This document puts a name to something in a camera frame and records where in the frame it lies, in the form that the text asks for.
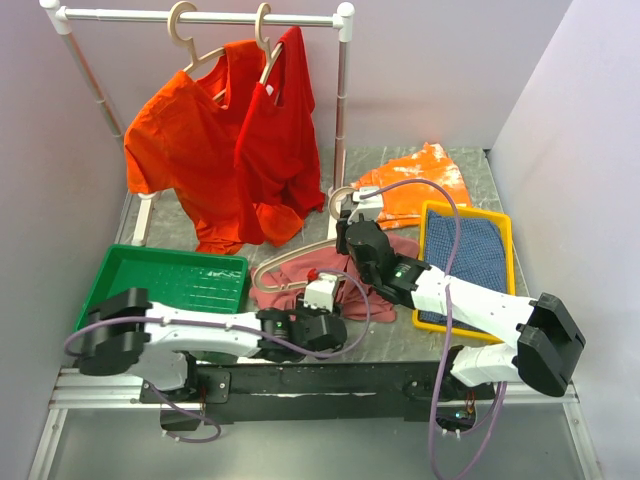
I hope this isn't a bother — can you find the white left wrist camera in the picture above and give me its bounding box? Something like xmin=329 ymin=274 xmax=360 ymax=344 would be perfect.
xmin=303 ymin=273 xmax=339 ymax=311

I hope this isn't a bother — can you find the orange white patterned shirt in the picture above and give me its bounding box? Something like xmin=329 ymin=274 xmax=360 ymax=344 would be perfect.
xmin=351 ymin=143 xmax=472 ymax=230

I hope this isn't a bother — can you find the aluminium frame rail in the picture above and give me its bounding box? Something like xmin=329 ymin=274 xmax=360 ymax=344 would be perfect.
xmin=28 ymin=368 xmax=209 ymax=479

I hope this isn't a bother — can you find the orange t shirt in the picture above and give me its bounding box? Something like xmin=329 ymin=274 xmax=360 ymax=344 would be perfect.
xmin=124 ymin=40 xmax=303 ymax=254

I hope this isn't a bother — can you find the yellow plastic tray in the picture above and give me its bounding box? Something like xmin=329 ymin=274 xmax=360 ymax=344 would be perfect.
xmin=412 ymin=200 xmax=519 ymax=346

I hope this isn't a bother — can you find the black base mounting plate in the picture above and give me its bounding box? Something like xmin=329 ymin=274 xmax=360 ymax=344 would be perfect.
xmin=138 ymin=362 xmax=494 ymax=426

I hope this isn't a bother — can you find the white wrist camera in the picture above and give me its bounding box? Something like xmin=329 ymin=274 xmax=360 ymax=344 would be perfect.
xmin=303 ymin=273 xmax=339 ymax=311
xmin=347 ymin=186 xmax=384 ymax=225

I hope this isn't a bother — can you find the green plastic tray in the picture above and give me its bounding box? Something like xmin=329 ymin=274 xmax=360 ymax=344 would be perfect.
xmin=75 ymin=244 xmax=249 ymax=330

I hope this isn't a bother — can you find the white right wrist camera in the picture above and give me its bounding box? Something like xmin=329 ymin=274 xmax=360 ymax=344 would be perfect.
xmin=347 ymin=186 xmax=384 ymax=225

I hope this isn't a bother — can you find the dusty pink t shirt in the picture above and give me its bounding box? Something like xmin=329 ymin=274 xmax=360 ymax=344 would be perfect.
xmin=249 ymin=233 xmax=419 ymax=323

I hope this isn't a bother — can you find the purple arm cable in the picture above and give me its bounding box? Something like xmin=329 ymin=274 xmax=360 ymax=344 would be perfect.
xmin=63 ymin=268 xmax=372 ymax=361
xmin=359 ymin=178 xmax=509 ymax=480

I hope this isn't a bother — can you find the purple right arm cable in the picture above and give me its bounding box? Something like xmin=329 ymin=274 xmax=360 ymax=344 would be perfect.
xmin=359 ymin=178 xmax=509 ymax=480

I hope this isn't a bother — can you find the red t shirt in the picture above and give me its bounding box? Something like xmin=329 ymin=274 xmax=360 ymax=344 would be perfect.
xmin=234 ymin=27 xmax=325 ymax=246

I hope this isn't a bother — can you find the beige hanger with orange shirt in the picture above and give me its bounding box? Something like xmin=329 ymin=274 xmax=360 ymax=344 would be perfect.
xmin=166 ymin=1 xmax=226 ymax=76

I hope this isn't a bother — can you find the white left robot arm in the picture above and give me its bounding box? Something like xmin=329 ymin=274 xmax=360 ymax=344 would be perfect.
xmin=74 ymin=288 xmax=347 ymax=402

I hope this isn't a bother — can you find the white clothes rack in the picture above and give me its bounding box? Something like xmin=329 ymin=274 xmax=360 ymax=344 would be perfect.
xmin=38 ymin=0 xmax=356 ymax=249

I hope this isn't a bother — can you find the beige hanger with red shirt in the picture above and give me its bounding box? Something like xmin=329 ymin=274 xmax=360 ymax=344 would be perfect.
xmin=254 ymin=2 xmax=282 ymax=86

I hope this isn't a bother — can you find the blue checked shirt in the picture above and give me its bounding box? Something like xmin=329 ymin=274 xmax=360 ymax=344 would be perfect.
xmin=418 ymin=209 xmax=507 ymax=331

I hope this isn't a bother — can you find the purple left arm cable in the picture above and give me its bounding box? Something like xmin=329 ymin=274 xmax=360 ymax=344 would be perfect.
xmin=63 ymin=268 xmax=372 ymax=361

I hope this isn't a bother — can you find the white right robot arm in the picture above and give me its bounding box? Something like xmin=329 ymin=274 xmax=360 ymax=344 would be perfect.
xmin=336 ymin=215 xmax=586 ymax=399

